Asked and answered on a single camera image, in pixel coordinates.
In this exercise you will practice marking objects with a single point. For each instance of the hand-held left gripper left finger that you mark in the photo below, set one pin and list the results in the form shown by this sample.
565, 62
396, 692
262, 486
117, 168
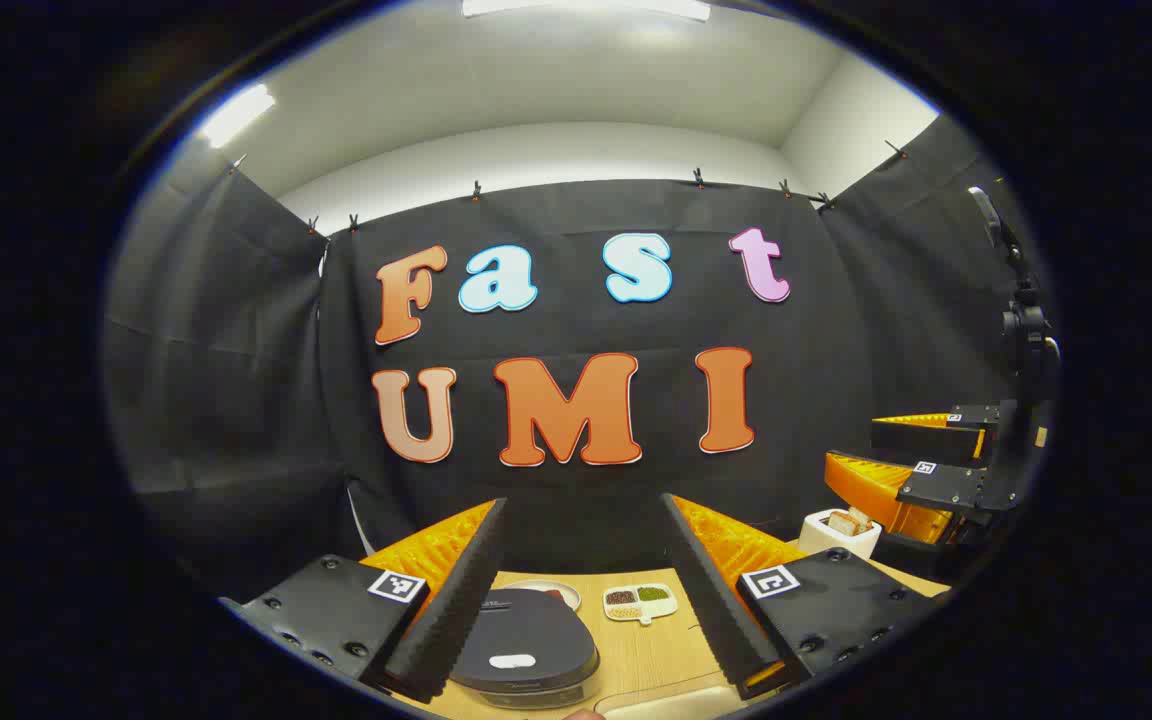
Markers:
456, 610

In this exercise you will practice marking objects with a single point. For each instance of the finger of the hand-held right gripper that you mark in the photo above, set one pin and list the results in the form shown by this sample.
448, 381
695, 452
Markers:
946, 488
931, 440

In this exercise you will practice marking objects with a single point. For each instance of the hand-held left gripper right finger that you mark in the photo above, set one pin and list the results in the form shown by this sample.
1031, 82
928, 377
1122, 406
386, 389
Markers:
711, 600

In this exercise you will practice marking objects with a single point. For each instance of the black rice cooker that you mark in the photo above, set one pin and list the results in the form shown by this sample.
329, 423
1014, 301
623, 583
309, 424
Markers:
526, 625

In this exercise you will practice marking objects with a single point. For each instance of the white divided grain dish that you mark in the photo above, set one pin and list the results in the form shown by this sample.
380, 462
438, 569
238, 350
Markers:
660, 607

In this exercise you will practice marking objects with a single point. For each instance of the toast bread slice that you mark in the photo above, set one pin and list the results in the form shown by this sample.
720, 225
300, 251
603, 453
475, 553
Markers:
862, 515
842, 523

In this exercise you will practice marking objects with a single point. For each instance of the round white plate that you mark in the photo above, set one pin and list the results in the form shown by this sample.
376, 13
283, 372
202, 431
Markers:
546, 586

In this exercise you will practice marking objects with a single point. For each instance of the white tray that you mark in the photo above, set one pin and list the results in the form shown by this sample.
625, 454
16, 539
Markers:
666, 704

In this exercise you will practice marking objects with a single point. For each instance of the white toaster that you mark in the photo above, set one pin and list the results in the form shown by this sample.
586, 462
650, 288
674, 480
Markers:
826, 542

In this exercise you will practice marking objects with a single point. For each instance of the ceiling light panel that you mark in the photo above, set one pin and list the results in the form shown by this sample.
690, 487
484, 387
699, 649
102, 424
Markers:
236, 115

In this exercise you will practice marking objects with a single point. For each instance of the long ceiling light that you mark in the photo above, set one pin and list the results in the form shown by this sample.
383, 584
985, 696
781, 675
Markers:
586, 8

